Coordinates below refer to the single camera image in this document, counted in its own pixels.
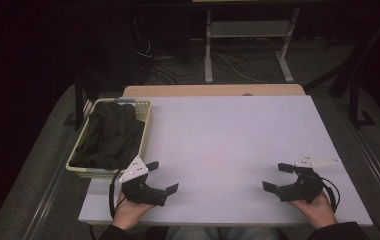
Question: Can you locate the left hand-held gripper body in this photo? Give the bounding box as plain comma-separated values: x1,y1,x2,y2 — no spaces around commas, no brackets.
119,155,169,207

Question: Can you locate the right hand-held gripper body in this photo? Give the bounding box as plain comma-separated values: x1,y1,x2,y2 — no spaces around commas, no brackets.
278,153,343,205

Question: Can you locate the person's left hand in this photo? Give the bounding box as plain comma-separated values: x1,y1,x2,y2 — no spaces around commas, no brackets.
112,192,156,232

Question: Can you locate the person's right hand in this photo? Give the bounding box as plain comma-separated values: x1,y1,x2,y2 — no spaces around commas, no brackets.
287,191,339,231

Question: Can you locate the black cloth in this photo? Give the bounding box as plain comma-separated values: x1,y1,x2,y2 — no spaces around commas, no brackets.
69,101,146,171

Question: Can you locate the cream plastic basket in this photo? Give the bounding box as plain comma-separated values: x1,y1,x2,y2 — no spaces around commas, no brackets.
65,96,153,180

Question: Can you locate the black stand leg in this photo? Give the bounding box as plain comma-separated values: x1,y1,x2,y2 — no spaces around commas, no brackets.
348,79,377,130
63,74,90,130

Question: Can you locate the grey metal stand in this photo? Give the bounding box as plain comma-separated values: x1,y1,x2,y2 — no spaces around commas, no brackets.
203,7,302,85

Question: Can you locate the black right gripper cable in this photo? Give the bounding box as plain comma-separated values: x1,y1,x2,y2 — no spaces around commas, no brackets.
320,176,342,215

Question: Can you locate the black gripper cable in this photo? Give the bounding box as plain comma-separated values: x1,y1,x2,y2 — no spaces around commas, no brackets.
108,168,126,220
320,176,342,215

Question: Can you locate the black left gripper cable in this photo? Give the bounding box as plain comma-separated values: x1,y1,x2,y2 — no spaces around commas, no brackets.
108,168,126,220

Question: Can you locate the metal floor rail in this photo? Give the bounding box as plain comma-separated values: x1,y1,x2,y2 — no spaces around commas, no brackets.
340,109,380,215
22,132,90,240

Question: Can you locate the bundle of black floor cables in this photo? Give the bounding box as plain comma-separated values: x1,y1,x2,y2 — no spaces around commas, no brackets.
133,19,206,85

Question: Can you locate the white floor cable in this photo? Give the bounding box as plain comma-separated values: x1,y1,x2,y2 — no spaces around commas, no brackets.
211,51,268,85

